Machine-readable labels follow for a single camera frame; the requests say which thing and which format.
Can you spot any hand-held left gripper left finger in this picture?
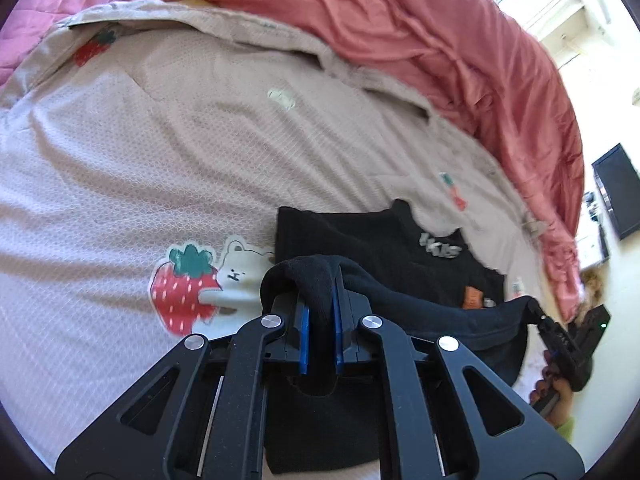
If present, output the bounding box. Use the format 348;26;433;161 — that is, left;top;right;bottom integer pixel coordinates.
55;290;311;480

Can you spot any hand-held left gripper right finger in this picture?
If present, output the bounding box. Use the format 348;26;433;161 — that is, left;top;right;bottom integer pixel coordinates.
331;265;586;480

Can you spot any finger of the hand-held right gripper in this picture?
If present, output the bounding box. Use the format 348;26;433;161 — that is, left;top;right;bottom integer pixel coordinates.
527;297;557;333

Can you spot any black sweater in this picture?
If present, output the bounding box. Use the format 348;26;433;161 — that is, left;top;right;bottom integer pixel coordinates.
260;199;546;476

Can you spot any person's right forearm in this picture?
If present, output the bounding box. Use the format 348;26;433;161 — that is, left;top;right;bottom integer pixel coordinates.
552;417;578;445

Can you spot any person's right hand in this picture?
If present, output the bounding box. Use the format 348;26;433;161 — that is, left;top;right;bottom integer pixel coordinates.
529;350;576;426

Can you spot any cluttered white cabinet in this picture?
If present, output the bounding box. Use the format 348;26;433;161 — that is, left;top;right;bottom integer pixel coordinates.
575;187;611;266

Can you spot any black television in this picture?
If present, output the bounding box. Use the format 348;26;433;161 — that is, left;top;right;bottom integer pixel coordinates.
591;143;640;241

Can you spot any printed strawberry bear quilt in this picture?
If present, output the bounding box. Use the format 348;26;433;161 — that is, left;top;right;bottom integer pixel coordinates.
0;0;551;461

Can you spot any coral red duvet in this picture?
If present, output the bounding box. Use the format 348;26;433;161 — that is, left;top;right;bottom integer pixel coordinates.
182;0;586;321

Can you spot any window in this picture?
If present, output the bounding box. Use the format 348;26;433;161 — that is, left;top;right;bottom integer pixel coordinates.
445;0;636;106

